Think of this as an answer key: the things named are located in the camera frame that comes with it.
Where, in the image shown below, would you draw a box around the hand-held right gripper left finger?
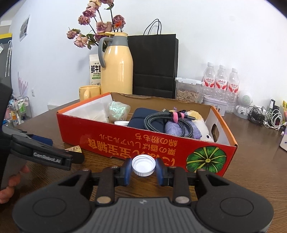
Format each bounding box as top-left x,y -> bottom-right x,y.
57,158 -> 133,206

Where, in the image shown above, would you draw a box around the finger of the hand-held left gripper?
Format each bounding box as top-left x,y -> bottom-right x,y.
29,134 -> 53,146
67,150 -> 85,166

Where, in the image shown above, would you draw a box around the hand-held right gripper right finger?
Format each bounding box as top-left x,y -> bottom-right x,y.
155,158 -> 229,205

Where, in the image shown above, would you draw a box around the white bottle cap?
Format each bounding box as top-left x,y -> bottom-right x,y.
131,156 -> 156,177

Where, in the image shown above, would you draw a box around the red orange cardboard box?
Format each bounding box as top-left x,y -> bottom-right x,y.
56,92 -> 238,177

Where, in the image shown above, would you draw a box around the yellow and white plush toy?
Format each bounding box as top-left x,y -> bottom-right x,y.
169,110 -> 215,143

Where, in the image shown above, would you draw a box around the person's left hand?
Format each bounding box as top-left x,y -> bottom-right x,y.
0,165 -> 30,204

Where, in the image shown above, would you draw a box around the small yellow patterned card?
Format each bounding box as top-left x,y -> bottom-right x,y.
65,146 -> 83,154

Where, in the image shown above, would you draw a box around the purple knitted cloth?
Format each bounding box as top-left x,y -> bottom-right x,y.
165,121 -> 201,140

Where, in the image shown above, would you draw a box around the navy blue pouch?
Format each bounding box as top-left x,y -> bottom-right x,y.
127,108 -> 167,133

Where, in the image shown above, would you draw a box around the iridescent plastic bag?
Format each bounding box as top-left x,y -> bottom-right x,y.
107,101 -> 131,123

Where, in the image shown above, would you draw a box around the yellow mug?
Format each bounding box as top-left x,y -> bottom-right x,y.
79,85 -> 101,102

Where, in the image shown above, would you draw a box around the clear container of seeds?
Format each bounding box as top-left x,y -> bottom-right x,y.
175,77 -> 202,103

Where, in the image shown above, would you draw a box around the white printed tin box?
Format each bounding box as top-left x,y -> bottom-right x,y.
203,96 -> 228,116

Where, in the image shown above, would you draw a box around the white milk carton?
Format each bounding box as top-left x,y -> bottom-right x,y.
90,54 -> 103,85

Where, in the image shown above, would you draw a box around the yellow thermos jug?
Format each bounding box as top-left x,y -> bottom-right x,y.
98,32 -> 134,95

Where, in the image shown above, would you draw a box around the clear water bottle red label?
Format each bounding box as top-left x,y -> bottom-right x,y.
215,65 -> 228,101
226,68 -> 239,113
203,62 -> 216,99

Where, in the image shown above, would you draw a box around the black paper bag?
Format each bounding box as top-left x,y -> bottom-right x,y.
127,19 -> 179,99

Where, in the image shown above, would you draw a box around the small white robot fan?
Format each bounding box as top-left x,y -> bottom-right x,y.
234,90 -> 254,118

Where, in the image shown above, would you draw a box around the dried pink flowers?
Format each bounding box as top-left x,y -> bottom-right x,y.
67,0 -> 126,50

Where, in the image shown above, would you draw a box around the purple tissue pack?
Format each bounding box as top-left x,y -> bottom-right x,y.
279,125 -> 287,153

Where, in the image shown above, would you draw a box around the wire rack with bottles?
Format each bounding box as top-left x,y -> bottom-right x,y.
8,97 -> 33,125

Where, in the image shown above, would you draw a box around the black braided cable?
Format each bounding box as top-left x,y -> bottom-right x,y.
143,109 -> 195,138

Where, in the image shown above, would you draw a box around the purple flower wall decal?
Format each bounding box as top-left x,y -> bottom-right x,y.
17,72 -> 29,97

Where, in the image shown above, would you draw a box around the wall poster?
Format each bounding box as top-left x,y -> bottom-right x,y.
19,15 -> 31,42

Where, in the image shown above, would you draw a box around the tangle of cables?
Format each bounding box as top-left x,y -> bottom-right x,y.
248,105 -> 284,130

